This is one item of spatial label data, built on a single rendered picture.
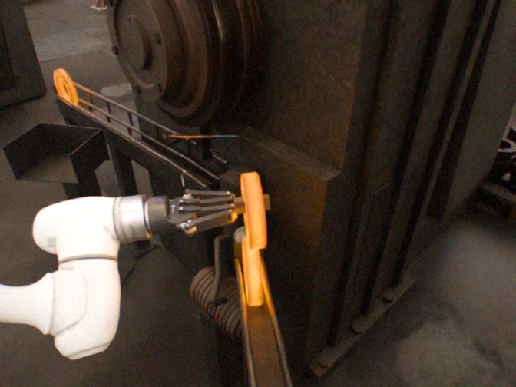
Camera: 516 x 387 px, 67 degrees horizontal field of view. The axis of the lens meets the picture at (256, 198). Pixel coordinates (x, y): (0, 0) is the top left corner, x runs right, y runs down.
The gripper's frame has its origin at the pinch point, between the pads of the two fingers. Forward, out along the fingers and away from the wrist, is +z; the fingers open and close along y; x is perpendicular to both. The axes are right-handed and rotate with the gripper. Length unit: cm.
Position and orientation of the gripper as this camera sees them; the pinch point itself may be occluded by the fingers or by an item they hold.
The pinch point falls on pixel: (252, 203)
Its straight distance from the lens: 78.2
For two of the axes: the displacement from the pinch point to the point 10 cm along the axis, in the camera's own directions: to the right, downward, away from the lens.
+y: 1.4, 5.8, -8.0
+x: -0.5, -8.0, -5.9
